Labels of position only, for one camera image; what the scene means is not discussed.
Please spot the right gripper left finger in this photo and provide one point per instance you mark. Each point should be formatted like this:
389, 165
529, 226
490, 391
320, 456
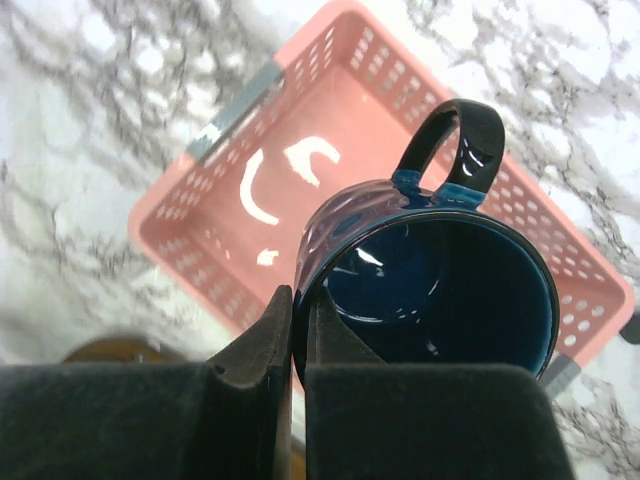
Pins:
228, 417

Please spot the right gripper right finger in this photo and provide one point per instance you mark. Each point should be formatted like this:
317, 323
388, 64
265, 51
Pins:
366, 419

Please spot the brown wooden oval tray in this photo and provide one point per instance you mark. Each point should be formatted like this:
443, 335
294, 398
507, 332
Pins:
118, 350

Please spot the dark blue mug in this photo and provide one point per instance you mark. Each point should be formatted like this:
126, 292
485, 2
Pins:
413, 267

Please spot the pink plastic basket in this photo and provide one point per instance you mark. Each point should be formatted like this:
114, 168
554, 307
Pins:
335, 107

